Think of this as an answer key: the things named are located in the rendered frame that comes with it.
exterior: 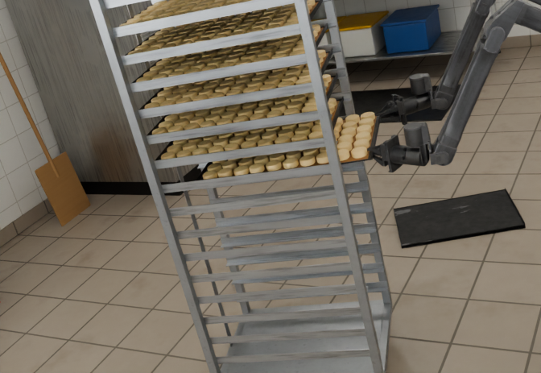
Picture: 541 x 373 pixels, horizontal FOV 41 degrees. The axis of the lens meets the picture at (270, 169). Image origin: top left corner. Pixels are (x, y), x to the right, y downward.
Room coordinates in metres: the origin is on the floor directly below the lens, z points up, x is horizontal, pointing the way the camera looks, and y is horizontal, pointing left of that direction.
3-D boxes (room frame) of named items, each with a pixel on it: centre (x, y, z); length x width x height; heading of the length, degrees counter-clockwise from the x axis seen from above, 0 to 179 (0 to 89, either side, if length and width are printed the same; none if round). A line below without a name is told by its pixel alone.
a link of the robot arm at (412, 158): (1.96, -0.44, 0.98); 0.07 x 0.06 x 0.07; 42
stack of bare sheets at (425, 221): (3.25, -0.86, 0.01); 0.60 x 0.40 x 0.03; 81
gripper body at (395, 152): (2.01, -0.39, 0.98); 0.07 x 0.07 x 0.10; 42
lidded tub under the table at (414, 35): (5.86, -1.43, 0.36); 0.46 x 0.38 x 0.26; 149
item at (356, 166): (2.54, -0.03, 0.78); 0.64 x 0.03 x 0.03; 72
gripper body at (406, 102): (2.40, -0.52, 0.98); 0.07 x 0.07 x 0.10; 12
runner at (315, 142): (2.17, 0.08, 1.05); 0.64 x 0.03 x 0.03; 72
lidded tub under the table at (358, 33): (6.10, -1.05, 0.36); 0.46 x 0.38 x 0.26; 147
